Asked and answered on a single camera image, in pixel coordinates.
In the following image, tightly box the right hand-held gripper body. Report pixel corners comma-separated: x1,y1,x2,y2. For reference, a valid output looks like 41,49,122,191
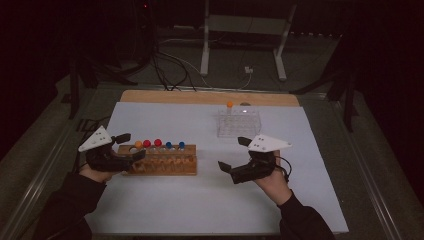
230,133,293,185

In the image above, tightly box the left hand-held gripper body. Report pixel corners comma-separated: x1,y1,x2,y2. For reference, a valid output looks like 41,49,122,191
78,125,135,173

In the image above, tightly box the clear plastic test tube rack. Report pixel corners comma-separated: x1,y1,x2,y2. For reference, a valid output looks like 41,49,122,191
217,106,262,139

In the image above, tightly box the wooden test tube rack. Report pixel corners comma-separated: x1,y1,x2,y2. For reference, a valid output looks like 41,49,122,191
117,144,198,177

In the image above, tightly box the person's left hand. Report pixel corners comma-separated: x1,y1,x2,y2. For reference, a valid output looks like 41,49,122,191
78,163,113,184

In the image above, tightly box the person's right hand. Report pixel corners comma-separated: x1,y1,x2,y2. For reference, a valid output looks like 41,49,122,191
254,149,295,207

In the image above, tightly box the white table mat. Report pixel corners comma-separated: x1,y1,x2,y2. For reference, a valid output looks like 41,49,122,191
84,101,349,235

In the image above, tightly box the black tripod stand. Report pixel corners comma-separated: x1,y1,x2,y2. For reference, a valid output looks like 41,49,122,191
61,54,138,120
289,33,360,133

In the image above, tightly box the grey metal stand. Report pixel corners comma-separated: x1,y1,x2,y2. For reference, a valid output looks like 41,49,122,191
199,0,298,82

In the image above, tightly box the right hand-held gripper cable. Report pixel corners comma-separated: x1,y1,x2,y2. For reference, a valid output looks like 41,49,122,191
274,155,293,183

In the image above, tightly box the metal floor rail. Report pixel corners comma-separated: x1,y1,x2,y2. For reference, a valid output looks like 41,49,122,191
0,89,101,240
328,98,404,240
96,82,329,99

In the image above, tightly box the white cable with plug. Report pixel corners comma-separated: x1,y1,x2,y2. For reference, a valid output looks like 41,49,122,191
159,38,255,91

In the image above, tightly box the bundle of black cables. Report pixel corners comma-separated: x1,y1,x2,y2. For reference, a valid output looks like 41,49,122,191
148,39,198,93

